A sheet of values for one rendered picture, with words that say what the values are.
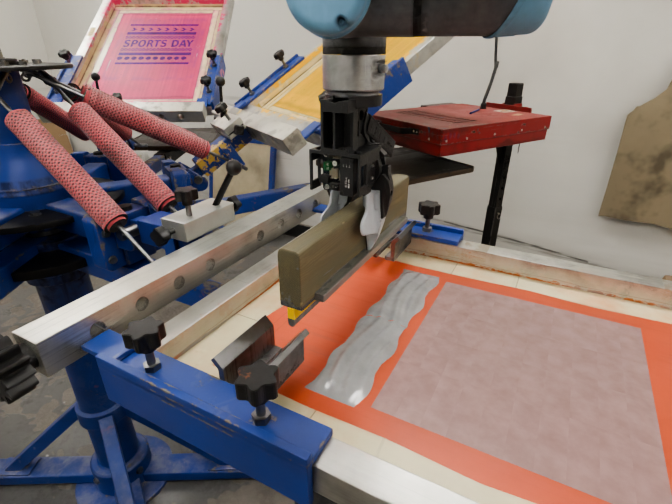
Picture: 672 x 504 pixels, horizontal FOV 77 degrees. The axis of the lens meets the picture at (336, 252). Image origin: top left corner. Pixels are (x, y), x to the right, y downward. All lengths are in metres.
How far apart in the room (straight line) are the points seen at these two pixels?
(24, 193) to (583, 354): 1.13
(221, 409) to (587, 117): 2.31
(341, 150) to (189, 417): 0.34
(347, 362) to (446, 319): 0.19
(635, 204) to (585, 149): 0.36
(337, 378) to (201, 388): 0.17
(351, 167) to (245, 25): 2.77
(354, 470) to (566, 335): 0.41
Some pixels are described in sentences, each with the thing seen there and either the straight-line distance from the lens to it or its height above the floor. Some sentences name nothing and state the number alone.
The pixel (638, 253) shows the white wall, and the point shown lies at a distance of 2.74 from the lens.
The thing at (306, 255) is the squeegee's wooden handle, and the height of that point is 1.14.
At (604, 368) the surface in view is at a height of 0.96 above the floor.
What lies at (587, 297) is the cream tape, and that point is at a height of 0.96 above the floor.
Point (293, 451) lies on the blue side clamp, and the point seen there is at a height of 1.01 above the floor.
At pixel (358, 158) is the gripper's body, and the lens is 0.51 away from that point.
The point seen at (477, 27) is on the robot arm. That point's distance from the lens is 0.42.
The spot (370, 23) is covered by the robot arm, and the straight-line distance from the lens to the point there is 0.42.
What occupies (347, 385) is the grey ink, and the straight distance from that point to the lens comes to 0.55.
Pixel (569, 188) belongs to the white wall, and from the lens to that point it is 2.61.
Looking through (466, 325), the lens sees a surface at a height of 0.96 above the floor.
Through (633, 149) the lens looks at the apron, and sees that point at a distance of 2.51.
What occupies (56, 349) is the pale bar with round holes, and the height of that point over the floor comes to 1.02.
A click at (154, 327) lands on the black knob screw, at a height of 1.06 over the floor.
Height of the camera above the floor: 1.34
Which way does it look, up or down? 26 degrees down
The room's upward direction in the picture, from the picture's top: straight up
